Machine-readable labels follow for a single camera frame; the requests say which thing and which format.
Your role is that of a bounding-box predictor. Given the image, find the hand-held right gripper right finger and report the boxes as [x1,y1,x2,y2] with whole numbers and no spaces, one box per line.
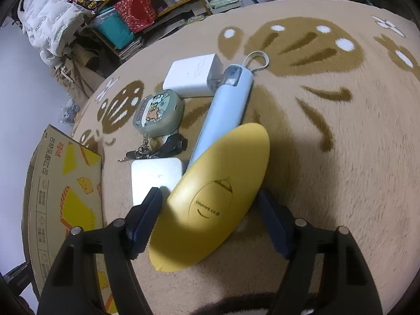
[258,188,384,315]

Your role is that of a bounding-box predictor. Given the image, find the bag of plush toys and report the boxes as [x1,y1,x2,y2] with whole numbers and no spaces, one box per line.
[61,98,81,125]

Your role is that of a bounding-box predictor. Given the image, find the light blue handheld tube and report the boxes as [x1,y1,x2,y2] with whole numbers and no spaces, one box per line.
[185,51,271,173]

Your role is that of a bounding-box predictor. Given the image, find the green cartoon earbud case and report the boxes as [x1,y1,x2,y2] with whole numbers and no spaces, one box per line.
[132,91,185,136]

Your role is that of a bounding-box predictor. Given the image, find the beige butterfly printed blanket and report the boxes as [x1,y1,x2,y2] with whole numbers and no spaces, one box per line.
[69,0,420,315]

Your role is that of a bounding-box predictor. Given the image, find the beige hanging trousers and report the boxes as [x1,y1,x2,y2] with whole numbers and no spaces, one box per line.
[54,44,107,97]

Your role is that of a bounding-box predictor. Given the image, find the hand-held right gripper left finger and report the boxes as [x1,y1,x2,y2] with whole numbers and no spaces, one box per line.
[39,186,165,315]

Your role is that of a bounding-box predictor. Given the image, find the cardboard box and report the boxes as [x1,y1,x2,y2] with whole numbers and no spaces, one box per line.
[21,124,119,315]

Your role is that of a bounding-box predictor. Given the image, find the white puffer jacket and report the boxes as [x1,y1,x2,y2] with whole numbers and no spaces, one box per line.
[18,0,89,68]

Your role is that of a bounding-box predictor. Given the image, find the wooden shelf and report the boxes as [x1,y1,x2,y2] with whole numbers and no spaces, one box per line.
[83,0,214,63]

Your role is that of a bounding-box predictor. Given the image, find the yellow and green surfboard toy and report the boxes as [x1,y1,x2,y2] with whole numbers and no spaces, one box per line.
[148,123,271,274]

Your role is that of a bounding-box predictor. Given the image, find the teal bag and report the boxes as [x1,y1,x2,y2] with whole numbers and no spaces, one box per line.
[95,7,135,50]

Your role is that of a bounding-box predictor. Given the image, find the white charger block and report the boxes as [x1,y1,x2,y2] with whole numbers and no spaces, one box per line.
[163,53,224,98]

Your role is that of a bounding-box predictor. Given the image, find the bunch of keys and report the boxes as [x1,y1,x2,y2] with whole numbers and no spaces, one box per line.
[117,133,188,163]

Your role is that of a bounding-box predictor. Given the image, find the red patterned bag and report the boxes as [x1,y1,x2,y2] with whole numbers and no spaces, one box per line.
[113,0,157,33]

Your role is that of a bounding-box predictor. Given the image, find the green tissue pack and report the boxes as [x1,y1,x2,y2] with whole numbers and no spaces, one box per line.
[208,0,243,10]

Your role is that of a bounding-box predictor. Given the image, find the white square power bank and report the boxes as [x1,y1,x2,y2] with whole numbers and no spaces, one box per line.
[131,157,182,209]

